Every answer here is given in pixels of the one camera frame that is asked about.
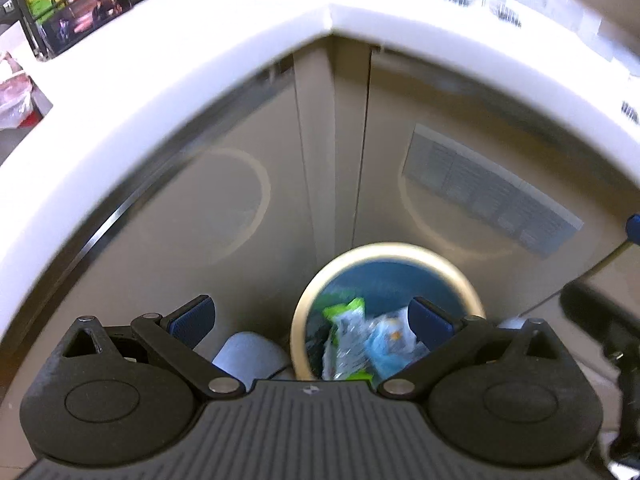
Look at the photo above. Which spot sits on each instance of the grey slipper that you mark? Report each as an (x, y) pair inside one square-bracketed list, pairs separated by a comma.
[(511, 323), (250, 355)]

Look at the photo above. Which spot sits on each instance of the pink plastic bag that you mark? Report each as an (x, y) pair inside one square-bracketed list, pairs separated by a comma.
[(15, 95)]

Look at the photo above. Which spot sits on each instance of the phone with lit screen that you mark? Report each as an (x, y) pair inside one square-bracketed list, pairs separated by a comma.
[(85, 15)]

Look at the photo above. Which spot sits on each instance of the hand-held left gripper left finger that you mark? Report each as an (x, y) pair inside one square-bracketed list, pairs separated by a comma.
[(192, 317)]

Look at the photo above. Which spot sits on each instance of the green snack packet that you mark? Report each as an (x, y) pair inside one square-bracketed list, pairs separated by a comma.
[(345, 320)]

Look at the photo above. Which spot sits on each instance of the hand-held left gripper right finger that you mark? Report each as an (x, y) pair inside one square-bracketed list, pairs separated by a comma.
[(430, 322)]

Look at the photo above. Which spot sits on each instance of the blue paper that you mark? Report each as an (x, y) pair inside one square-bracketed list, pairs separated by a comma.
[(390, 345)]

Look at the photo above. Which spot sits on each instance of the gold-rimmed trash bin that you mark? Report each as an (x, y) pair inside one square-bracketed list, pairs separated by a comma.
[(400, 272)]

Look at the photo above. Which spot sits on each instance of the grey label sheet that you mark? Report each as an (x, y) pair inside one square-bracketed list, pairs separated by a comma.
[(480, 180)]

